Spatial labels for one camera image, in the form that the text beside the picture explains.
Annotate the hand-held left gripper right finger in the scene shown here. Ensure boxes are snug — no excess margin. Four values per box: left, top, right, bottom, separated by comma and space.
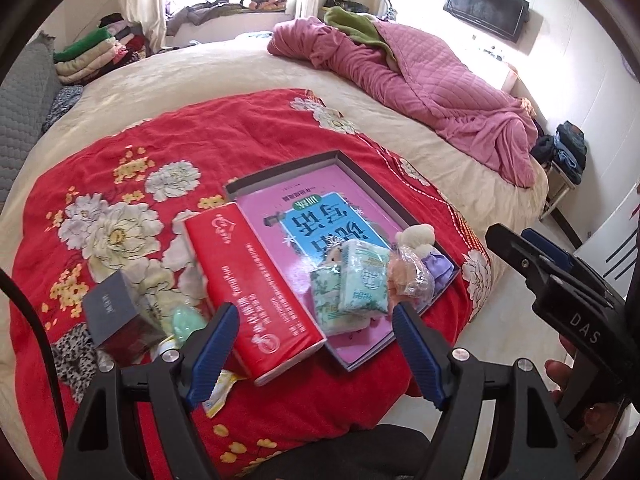
392, 304, 581, 480

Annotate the green floral tissue pack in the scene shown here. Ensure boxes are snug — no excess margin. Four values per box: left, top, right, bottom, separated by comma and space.
309, 264, 352, 337

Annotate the person's right hand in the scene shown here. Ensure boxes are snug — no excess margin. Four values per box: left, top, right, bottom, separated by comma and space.
544, 359, 630, 455

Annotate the small black box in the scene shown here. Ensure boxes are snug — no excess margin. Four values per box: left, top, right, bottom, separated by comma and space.
82, 269, 167, 362

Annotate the grey quilted headboard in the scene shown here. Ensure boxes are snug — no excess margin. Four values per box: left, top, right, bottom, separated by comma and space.
0, 35, 64, 211

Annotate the red tissue pack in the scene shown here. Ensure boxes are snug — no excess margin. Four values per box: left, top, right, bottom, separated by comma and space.
182, 202, 329, 387

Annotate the yellow snack packet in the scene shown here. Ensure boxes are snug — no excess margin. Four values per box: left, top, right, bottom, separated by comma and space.
202, 369, 239, 419

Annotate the red floral blanket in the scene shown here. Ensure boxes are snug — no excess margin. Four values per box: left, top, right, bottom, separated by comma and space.
10, 88, 494, 480

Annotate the bed with beige sheet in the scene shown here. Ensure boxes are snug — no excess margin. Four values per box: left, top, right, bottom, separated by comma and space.
0, 35, 551, 480

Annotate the light green tissue pack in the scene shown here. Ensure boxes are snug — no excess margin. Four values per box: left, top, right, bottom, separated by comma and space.
337, 239, 392, 314

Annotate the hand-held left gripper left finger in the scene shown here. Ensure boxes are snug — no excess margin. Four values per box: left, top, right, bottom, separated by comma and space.
59, 302, 241, 480

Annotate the mint green plastic item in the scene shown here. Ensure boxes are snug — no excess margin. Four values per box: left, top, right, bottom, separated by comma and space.
172, 307, 209, 347

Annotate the pile of grey clothes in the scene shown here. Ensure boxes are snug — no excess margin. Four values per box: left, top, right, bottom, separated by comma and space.
166, 0, 247, 29

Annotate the leopard print cloth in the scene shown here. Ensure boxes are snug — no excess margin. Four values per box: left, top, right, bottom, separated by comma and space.
49, 322, 114, 404

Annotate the pink quilted quilt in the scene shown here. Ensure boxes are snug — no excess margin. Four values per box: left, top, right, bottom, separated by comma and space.
267, 16, 542, 189

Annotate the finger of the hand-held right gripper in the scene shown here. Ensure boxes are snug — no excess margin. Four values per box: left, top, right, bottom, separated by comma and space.
522, 228, 577, 272
486, 223, 557, 292

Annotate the black cable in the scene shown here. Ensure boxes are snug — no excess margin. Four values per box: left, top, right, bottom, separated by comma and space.
0, 267, 69, 462

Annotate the clear plastic bag pink item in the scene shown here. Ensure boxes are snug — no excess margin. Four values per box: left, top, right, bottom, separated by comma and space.
387, 247, 437, 307

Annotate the dark clothing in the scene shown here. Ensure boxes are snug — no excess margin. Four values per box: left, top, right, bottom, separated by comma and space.
239, 423, 434, 480

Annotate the green fleece blanket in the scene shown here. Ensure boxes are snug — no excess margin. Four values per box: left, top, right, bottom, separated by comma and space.
323, 6, 397, 59

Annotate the stack of folded clothes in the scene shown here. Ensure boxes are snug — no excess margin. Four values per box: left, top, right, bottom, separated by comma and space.
52, 12, 152, 87

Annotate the dark patterned pillow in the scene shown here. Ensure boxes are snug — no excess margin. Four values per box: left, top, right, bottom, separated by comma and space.
42, 84, 84, 134

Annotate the pile of dark clothes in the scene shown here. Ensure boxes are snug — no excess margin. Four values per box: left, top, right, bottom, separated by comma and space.
529, 119, 589, 187

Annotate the black wall television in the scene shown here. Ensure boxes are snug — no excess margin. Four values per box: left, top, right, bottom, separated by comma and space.
443, 0, 531, 44

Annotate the white desk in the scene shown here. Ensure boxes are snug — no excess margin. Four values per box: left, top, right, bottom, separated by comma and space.
470, 35, 522, 94

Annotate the pink and blue book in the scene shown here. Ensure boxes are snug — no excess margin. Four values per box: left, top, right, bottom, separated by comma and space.
234, 164, 447, 367

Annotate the white metal chair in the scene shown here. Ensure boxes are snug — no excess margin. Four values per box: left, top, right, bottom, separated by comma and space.
539, 160, 577, 222

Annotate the grey box tray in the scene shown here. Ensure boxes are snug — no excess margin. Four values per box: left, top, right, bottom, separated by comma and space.
223, 149, 462, 373

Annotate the white teddy bear purple dress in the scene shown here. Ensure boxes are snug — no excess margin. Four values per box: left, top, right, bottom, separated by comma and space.
394, 222, 459, 297

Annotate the white cabinet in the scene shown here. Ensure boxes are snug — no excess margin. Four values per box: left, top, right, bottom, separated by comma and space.
572, 180, 640, 282

